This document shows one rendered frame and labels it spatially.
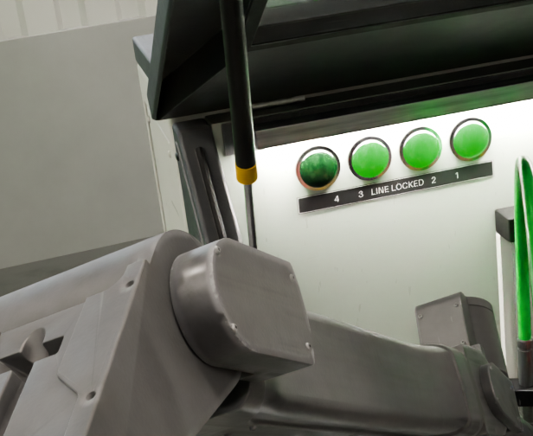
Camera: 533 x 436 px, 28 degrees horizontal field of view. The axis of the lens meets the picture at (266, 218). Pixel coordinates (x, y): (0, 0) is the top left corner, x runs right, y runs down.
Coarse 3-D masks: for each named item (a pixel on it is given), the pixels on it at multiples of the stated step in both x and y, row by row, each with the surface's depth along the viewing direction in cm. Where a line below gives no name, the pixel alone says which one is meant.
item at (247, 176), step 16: (224, 0) 81; (240, 0) 82; (224, 16) 82; (240, 16) 82; (224, 32) 84; (240, 32) 83; (224, 48) 85; (240, 48) 84; (240, 64) 85; (240, 80) 87; (240, 96) 88; (240, 112) 89; (240, 128) 90; (240, 144) 91; (240, 160) 93; (256, 160) 94; (240, 176) 94; (256, 176) 95; (256, 240) 101
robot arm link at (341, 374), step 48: (192, 288) 34; (240, 288) 35; (288, 288) 39; (192, 336) 34; (240, 336) 34; (288, 336) 38; (336, 336) 51; (384, 336) 58; (240, 384) 39; (288, 384) 44; (336, 384) 48; (384, 384) 54; (432, 384) 61; (480, 384) 68; (240, 432) 44; (288, 432) 47; (336, 432) 50; (384, 432) 56; (432, 432) 61; (480, 432) 66
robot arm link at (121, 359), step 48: (144, 240) 36; (192, 240) 37; (48, 288) 36; (96, 288) 35; (144, 288) 33; (0, 336) 35; (48, 336) 33; (96, 336) 32; (144, 336) 32; (0, 384) 33; (48, 384) 31; (96, 384) 30; (144, 384) 31; (192, 384) 34; (0, 432) 31; (48, 432) 29; (96, 432) 28; (144, 432) 30; (192, 432) 33
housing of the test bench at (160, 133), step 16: (144, 48) 133; (144, 64) 132; (480, 64) 125; (144, 80) 136; (384, 80) 123; (400, 80) 123; (144, 96) 140; (144, 112) 144; (208, 112) 119; (160, 128) 130; (160, 144) 133; (160, 160) 137; (176, 160) 120; (160, 176) 141; (176, 176) 122; (160, 192) 146; (176, 192) 126; (160, 208) 149; (176, 208) 130; (176, 224) 134
